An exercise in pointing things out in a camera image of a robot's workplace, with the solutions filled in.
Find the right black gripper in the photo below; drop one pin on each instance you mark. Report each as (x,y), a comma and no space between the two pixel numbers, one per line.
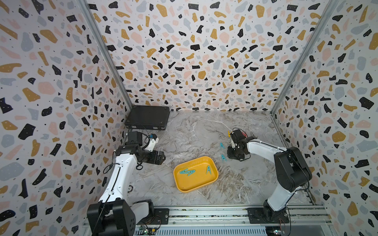
(230,156)

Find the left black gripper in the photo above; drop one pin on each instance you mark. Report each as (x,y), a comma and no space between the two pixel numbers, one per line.
(159,158)

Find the yellow plastic storage box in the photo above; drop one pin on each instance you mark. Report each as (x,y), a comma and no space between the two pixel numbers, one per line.
(197,180)

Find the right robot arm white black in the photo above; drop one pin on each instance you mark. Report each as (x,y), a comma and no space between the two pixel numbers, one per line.
(292,170)

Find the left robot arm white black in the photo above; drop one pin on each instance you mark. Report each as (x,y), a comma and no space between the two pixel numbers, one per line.
(112,215)

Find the black flat case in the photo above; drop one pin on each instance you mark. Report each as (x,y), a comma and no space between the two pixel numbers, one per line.
(148,117)

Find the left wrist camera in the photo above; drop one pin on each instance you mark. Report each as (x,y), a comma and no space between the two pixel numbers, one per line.
(152,141)

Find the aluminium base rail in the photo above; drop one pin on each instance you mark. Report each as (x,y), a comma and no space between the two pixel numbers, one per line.
(236,221)

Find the left frame post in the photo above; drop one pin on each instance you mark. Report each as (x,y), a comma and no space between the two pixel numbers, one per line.
(83,5)

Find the frame post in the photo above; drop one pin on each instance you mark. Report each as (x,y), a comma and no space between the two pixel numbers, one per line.
(83,5)
(330,7)

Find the right frame post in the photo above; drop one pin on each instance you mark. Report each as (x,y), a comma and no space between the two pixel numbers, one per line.
(330,7)

